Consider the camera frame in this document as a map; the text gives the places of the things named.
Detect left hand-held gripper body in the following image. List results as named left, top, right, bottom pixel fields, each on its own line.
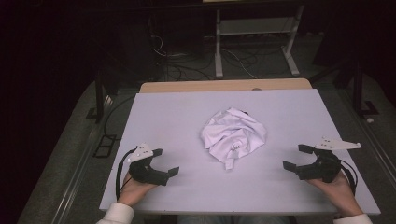
left=126, top=143, right=163, bottom=187

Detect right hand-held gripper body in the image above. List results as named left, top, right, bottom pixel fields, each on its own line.
left=307, top=135, right=362, bottom=184

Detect white shorts with black waistband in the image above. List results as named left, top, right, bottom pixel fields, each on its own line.
left=200, top=106, right=268, bottom=171

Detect person's left hand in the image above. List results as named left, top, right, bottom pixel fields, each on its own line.
left=117, top=172, right=159, bottom=207

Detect person's right hand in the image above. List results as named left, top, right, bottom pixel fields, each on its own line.
left=305, top=171, right=364, bottom=217

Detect black metal stand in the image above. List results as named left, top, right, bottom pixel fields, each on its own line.
left=85, top=69, right=115, bottom=124
left=311, top=58, right=380, bottom=118

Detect white metal shelf stand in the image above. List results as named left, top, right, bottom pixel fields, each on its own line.
left=214, top=4, right=305, bottom=78

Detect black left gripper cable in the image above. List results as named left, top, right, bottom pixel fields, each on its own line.
left=115, top=146, right=138, bottom=201

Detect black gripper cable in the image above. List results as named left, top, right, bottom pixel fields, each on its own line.
left=115, top=146, right=138, bottom=201
left=338, top=158, right=359, bottom=196

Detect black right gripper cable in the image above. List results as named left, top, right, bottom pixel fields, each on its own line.
left=338, top=158, right=359, bottom=196

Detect black rectangular floor frame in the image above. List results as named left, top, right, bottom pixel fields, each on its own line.
left=92, top=133, right=119, bottom=159

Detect metal floor rail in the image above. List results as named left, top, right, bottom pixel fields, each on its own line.
left=339, top=88, right=396, bottom=175
left=49, top=92, right=115, bottom=224

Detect tangle of floor cables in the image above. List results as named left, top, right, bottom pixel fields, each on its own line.
left=148, top=33, right=260, bottom=82

